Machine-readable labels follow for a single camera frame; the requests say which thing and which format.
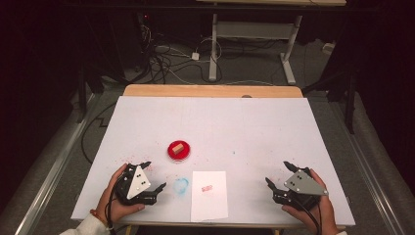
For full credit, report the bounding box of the person's left hand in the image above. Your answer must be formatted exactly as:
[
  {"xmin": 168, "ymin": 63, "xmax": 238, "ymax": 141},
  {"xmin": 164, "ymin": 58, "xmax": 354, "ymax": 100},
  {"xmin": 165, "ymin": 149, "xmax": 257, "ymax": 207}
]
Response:
[{"xmin": 96, "ymin": 163, "xmax": 146, "ymax": 224}]

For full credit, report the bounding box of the white metal frame desk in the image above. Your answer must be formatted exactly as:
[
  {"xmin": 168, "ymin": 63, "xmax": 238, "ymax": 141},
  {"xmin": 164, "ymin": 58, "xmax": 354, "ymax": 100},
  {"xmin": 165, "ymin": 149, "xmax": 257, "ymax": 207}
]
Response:
[{"xmin": 195, "ymin": 0, "xmax": 346, "ymax": 86}]

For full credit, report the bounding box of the white table cover board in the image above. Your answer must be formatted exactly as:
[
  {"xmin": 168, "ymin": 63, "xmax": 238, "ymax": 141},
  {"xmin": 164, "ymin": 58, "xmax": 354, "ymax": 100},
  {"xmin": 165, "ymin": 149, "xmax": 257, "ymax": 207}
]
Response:
[{"xmin": 70, "ymin": 95, "xmax": 356, "ymax": 227}]

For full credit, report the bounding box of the metal floor rail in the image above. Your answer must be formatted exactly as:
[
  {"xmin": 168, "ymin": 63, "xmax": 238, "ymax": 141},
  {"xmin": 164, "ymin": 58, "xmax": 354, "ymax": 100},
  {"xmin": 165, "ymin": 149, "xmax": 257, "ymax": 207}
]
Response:
[
  {"xmin": 16, "ymin": 94, "xmax": 99, "ymax": 235},
  {"xmin": 329, "ymin": 101, "xmax": 405, "ymax": 235}
]

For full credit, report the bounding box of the hand-held gripper black cable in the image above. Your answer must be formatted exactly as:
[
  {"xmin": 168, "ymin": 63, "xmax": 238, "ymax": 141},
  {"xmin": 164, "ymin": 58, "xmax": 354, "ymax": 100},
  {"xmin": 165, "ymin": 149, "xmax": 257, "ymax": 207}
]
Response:
[
  {"xmin": 295, "ymin": 199, "xmax": 324, "ymax": 235},
  {"xmin": 106, "ymin": 187, "xmax": 118, "ymax": 235}
]

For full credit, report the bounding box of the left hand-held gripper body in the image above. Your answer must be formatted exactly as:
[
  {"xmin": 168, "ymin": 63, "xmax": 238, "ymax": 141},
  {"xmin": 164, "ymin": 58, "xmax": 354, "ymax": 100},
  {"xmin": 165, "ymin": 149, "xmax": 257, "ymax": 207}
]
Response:
[{"xmin": 115, "ymin": 164, "xmax": 158, "ymax": 206}]

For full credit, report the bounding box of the person's right hand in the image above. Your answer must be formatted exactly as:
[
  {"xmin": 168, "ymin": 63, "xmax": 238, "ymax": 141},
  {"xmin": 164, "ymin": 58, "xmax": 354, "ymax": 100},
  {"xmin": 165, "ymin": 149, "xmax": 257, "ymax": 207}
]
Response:
[{"xmin": 282, "ymin": 168, "xmax": 341, "ymax": 235}]

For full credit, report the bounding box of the right hand-held gripper black cable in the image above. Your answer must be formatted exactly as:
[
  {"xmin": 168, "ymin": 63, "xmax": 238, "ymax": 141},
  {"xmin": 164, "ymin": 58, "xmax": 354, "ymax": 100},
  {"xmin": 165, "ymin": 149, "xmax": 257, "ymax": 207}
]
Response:
[{"xmin": 295, "ymin": 199, "xmax": 324, "ymax": 235}]

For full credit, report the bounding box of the black floor cable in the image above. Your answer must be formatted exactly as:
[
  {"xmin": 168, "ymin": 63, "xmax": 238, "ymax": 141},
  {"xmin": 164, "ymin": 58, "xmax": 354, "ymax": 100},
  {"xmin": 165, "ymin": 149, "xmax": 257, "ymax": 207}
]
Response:
[{"xmin": 80, "ymin": 102, "xmax": 116, "ymax": 165}]

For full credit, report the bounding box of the round red ink pad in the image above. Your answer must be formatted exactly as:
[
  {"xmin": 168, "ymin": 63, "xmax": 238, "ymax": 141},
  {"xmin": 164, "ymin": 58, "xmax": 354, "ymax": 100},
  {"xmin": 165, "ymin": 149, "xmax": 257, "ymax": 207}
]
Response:
[{"xmin": 166, "ymin": 140, "xmax": 191, "ymax": 161}]

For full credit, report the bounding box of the tangle of floor cables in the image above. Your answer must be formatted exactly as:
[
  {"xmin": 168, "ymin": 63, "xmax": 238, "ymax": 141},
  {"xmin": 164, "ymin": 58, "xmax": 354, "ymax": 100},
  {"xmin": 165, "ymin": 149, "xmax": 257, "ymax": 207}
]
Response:
[{"xmin": 140, "ymin": 23, "xmax": 226, "ymax": 84}]

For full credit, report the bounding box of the white paper sheet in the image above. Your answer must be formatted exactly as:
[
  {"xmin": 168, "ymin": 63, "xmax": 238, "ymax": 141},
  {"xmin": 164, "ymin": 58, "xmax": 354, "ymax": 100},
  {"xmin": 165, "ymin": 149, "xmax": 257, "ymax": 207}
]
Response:
[{"xmin": 190, "ymin": 170, "xmax": 229, "ymax": 223}]

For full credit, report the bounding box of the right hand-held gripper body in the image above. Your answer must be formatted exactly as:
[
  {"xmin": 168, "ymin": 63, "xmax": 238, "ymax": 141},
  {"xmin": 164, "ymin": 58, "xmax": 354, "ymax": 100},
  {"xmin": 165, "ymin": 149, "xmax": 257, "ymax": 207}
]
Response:
[{"xmin": 272, "ymin": 167, "xmax": 329, "ymax": 212}]

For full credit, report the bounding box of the wooden table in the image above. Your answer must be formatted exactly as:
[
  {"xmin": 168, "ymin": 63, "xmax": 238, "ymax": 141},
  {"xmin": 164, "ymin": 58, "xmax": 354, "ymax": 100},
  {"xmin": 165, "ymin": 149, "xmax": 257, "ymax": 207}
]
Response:
[{"xmin": 109, "ymin": 83, "xmax": 346, "ymax": 235}]

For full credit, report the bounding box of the left hand-held gripper black cable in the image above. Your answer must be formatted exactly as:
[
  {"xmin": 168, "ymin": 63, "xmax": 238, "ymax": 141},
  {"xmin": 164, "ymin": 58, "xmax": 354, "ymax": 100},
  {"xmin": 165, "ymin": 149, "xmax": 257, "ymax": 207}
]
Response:
[{"xmin": 106, "ymin": 187, "xmax": 118, "ymax": 235}]

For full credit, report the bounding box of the orange bracelet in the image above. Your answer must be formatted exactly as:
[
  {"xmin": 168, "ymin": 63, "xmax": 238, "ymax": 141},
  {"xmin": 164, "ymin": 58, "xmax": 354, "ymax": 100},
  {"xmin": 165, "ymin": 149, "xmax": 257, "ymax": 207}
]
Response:
[{"xmin": 90, "ymin": 209, "xmax": 111, "ymax": 228}]

